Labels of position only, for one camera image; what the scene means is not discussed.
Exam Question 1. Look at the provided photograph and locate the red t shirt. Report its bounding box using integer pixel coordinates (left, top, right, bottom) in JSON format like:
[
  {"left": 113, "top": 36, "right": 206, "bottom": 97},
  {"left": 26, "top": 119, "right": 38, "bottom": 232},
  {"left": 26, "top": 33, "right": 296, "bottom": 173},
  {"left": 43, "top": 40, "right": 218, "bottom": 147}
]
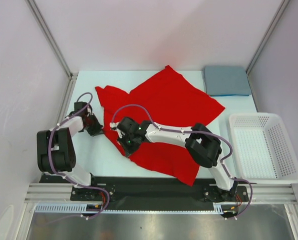
[{"left": 95, "top": 66, "right": 225, "bottom": 186}]

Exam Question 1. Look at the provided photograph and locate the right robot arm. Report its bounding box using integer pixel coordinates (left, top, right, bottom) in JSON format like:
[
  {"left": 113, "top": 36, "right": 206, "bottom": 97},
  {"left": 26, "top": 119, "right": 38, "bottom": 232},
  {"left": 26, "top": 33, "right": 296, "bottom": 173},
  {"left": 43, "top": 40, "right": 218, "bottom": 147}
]
[{"left": 110, "top": 117, "right": 238, "bottom": 201}]

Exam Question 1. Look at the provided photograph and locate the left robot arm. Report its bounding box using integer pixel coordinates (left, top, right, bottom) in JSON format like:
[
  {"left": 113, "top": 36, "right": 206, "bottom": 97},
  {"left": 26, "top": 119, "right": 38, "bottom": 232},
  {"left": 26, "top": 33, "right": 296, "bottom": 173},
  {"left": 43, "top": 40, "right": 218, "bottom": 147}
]
[{"left": 36, "top": 113, "right": 103, "bottom": 200}]

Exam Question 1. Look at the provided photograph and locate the folded grey-blue t shirt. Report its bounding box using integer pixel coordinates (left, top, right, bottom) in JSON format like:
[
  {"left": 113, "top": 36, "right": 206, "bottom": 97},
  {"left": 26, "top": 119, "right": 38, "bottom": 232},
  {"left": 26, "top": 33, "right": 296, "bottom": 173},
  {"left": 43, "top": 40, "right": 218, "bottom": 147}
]
[{"left": 202, "top": 65, "right": 252, "bottom": 95}]

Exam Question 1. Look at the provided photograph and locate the folded bright blue t shirt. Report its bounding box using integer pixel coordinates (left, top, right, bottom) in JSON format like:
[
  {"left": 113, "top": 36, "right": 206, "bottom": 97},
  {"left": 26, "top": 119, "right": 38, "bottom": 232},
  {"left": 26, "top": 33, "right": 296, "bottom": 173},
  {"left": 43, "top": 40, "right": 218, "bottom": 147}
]
[{"left": 209, "top": 94, "right": 250, "bottom": 97}]

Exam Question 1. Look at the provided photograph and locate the white plastic basket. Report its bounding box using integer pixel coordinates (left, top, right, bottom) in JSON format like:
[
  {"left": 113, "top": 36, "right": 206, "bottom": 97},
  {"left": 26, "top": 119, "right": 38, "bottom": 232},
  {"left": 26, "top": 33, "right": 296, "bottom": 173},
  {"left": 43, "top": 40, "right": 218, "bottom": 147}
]
[{"left": 229, "top": 112, "right": 298, "bottom": 185}]

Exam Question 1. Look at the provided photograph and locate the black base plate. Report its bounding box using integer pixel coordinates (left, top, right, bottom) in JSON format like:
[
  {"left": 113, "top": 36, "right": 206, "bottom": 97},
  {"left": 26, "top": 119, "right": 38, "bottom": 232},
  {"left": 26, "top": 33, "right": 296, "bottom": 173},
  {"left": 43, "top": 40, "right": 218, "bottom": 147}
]
[{"left": 38, "top": 174, "right": 249, "bottom": 211}]

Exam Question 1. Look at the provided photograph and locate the left aluminium frame post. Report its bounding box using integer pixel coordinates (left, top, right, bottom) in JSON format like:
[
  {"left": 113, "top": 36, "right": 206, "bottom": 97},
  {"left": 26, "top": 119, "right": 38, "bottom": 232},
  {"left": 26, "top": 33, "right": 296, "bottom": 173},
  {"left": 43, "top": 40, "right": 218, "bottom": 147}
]
[{"left": 26, "top": 0, "right": 76, "bottom": 80}]

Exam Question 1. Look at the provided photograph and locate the aluminium frame post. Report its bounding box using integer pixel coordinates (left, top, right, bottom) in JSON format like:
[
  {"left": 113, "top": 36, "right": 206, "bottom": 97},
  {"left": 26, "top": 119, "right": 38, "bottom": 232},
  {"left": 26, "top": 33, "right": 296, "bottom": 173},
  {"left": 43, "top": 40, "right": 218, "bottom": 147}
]
[
  {"left": 26, "top": 0, "right": 76, "bottom": 80},
  {"left": 246, "top": 0, "right": 291, "bottom": 75}
]

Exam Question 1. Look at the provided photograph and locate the front aluminium rail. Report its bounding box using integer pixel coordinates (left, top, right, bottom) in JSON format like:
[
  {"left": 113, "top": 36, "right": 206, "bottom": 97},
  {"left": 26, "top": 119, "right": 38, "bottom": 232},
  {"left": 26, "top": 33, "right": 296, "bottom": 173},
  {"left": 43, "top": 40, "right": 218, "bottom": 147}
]
[{"left": 24, "top": 183, "right": 297, "bottom": 204}]

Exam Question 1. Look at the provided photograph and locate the white slotted cable duct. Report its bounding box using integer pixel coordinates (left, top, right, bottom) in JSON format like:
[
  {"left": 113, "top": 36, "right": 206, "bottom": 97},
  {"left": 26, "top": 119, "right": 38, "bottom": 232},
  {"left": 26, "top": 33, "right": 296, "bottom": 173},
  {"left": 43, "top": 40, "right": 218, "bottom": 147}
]
[{"left": 35, "top": 201, "right": 239, "bottom": 215}]

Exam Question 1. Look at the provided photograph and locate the right aluminium frame post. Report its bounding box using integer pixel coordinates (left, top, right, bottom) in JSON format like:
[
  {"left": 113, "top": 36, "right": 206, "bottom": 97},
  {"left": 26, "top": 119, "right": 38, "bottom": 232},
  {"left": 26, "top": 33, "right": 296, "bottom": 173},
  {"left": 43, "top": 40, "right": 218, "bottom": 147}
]
[{"left": 246, "top": 0, "right": 291, "bottom": 75}]

